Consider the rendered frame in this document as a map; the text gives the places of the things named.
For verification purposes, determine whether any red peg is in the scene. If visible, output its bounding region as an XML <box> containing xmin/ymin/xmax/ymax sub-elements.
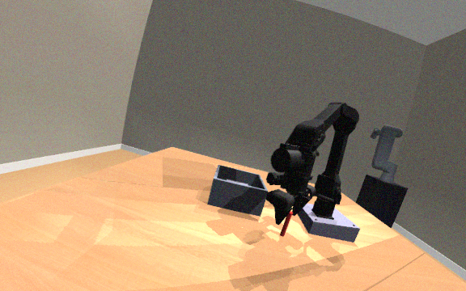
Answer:
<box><xmin>280</xmin><ymin>211</ymin><xmax>293</xmax><ymax>237</ymax></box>

